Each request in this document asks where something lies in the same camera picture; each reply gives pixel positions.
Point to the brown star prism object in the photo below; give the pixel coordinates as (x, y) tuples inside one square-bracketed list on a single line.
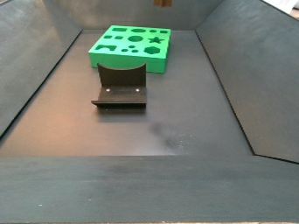
[(163, 3)]

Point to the black curved fixture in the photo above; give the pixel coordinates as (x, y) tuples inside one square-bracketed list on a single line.
[(121, 86)]

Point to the green shape sorter block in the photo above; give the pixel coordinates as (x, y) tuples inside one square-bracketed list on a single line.
[(129, 46)]

